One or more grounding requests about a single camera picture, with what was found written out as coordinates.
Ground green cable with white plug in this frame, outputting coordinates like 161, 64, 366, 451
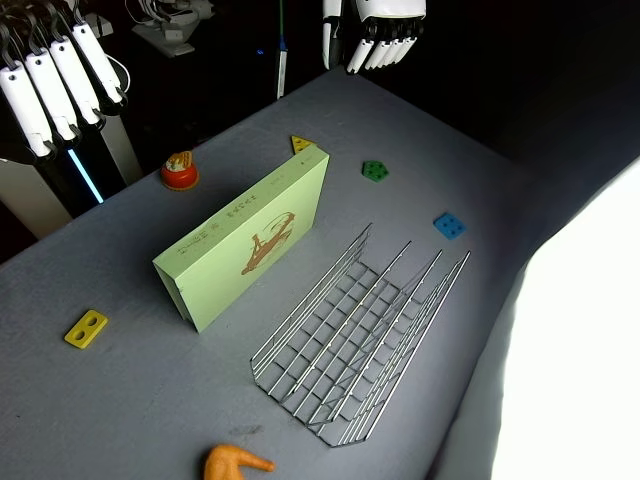
275, 0, 291, 101

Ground red toy cake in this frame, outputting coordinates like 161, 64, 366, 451
159, 150, 200, 191

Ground blue square toy block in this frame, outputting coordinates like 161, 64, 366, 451
432, 212, 468, 242

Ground silver wire rack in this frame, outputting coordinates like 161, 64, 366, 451
249, 222, 472, 449

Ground yellow rectangular toy block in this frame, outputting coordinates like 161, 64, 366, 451
63, 309, 110, 350

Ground grey table cloth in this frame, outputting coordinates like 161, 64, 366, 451
0, 65, 640, 480

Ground white cable loop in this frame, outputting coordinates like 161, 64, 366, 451
106, 53, 132, 96

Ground green pentagon toy block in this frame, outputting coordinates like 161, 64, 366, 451
360, 159, 392, 184

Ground white column with blue light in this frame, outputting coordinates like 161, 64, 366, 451
0, 112, 147, 242

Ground orange toy chicken leg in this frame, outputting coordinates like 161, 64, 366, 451
203, 443, 276, 480

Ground white stand base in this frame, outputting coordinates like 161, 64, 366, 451
131, 0, 216, 59

